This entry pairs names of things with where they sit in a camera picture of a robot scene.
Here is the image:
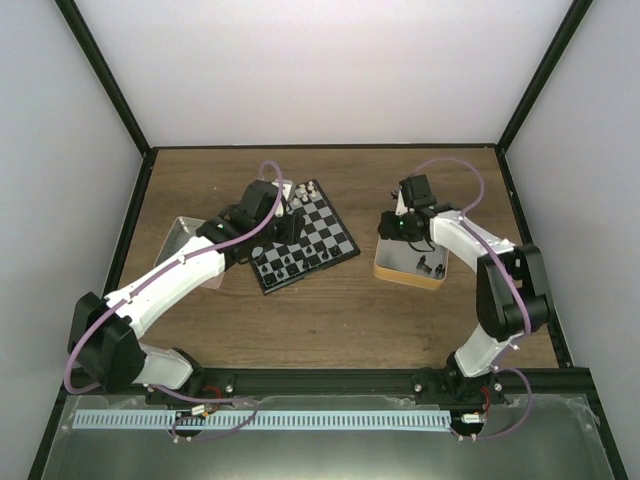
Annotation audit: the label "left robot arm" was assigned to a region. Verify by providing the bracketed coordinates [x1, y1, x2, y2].
[64, 180, 303, 404]

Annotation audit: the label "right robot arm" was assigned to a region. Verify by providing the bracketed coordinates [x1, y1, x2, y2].
[373, 175, 555, 403]

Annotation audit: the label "white chess pieces group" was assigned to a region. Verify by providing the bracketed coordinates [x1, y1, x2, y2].
[289, 181, 321, 208]

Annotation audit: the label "black chess pieces in tin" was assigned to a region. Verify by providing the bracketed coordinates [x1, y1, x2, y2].
[416, 255, 445, 277]

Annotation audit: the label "gold metal tin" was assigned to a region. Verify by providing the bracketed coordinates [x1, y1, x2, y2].
[373, 238, 449, 291]

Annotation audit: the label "black and white chessboard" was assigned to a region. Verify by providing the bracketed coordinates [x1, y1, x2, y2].
[251, 179, 360, 295]

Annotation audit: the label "black aluminium frame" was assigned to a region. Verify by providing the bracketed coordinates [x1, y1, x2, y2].
[56, 1, 627, 479]

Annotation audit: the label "blue slotted cable duct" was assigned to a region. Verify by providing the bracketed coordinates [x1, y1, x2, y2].
[71, 409, 451, 432]

